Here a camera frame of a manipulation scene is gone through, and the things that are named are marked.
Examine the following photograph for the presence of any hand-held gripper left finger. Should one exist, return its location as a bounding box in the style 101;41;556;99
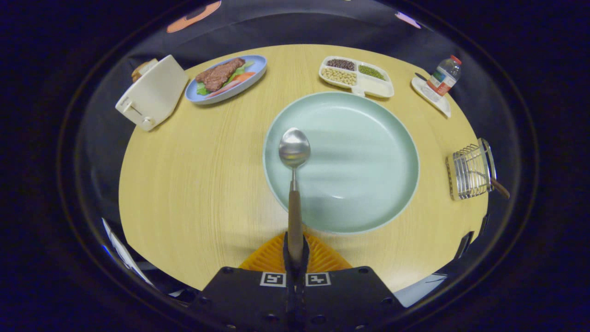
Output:
189;232;295;332

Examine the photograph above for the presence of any green lettuce leaf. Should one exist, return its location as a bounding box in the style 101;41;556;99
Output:
196;61;255;96

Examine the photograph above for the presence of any blue oval plate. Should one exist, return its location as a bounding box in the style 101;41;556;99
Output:
185;55;268;106

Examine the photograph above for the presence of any metal wire cutlery basket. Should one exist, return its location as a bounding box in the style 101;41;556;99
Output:
445;138;497;201

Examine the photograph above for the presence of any bread slice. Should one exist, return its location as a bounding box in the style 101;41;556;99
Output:
131;59;159;83

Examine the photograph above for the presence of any white divided dish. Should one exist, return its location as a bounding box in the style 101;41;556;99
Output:
319;56;395;99

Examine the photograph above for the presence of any white toaster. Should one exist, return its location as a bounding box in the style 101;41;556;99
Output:
115;54;189;132

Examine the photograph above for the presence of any orange carrot slice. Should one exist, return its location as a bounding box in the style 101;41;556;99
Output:
205;71;257;98

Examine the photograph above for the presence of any pile of yellow soybeans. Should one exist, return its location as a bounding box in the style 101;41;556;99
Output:
321;68;358;86

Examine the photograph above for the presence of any wooden handled metal spoon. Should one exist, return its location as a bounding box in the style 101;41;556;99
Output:
278;128;312;268

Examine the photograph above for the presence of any light green round plate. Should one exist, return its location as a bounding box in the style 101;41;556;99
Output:
263;91;420;235

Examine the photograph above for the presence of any brown steak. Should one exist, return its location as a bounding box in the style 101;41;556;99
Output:
195;58;246;92

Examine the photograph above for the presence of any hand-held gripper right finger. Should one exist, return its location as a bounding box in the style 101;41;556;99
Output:
295;233;406;332

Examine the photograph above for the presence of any pile of green beans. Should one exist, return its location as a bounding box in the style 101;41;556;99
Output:
359;65;386;81

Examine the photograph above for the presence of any white square coaster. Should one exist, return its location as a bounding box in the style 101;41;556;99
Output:
411;74;452;119

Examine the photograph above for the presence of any clear bottle with red cap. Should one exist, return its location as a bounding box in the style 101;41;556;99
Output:
426;55;462;96

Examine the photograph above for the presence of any wooden handled metal fork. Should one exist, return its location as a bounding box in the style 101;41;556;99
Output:
468;170;511;200

